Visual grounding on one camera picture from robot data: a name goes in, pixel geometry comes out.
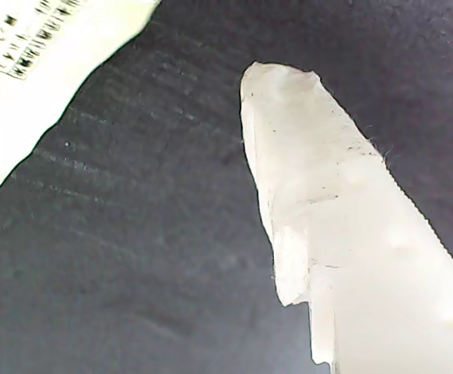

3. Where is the white green snack bar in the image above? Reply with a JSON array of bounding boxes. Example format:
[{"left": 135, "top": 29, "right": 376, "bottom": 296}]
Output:
[{"left": 0, "top": 0, "right": 161, "bottom": 206}]

